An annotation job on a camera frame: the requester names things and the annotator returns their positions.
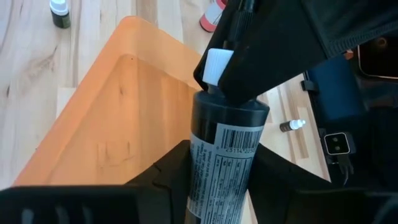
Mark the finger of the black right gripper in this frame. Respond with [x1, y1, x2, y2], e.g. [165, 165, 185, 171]
[193, 0, 256, 91]
[217, 0, 327, 105]

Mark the large pink food coloring bottle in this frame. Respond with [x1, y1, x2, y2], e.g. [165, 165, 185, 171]
[198, 0, 228, 33]

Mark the black table camera cable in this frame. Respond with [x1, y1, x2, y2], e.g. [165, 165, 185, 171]
[337, 154, 355, 187]

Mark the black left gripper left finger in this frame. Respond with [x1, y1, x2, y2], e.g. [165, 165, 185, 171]
[126, 139, 192, 224]

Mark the blue chair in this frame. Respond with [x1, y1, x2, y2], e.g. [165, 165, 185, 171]
[306, 55, 366, 121]

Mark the black table-level camera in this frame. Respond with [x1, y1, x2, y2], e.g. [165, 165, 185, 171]
[323, 132, 352, 156]

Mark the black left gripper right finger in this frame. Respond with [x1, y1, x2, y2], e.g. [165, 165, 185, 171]
[248, 142, 374, 224]

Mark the large black food coloring bottle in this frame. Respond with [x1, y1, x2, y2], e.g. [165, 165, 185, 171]
[183, 48, 271, 224]

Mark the dark brown flat device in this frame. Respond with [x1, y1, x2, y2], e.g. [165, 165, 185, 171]
[356, 35, 398, 80]

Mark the orange translucent plastic tray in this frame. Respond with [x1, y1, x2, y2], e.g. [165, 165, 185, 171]
[14, 15, 205, 187]

